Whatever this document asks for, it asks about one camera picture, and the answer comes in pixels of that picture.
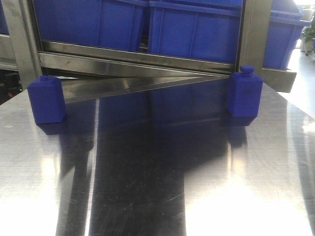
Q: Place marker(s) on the stainless steel shelf rack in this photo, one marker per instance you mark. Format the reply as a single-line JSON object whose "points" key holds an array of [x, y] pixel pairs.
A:
{"points": [[23, 50]]}

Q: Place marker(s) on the blue plastic bin right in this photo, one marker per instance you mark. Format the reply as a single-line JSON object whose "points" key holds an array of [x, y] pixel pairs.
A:
{"points": [[195, 30]]}

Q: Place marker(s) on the blue plastic bin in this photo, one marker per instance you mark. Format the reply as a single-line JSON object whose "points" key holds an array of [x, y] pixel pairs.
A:
{"points": [[115, 24], [195, 30]]}

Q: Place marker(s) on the blue plastic bin left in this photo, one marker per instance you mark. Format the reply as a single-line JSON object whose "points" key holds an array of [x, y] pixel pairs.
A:
{"points": [[115, 24]]}

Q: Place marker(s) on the blue bin far right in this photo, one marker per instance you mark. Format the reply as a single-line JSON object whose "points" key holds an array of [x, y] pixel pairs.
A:
{"points": [[285, 28]]}

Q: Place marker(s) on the potted green plant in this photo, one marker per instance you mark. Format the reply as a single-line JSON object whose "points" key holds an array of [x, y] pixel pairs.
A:
{"points": [[308, 33]]}

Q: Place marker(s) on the blue bin far left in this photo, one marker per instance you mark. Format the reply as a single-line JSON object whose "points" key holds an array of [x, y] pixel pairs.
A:
{"points": [[3, 24]]}

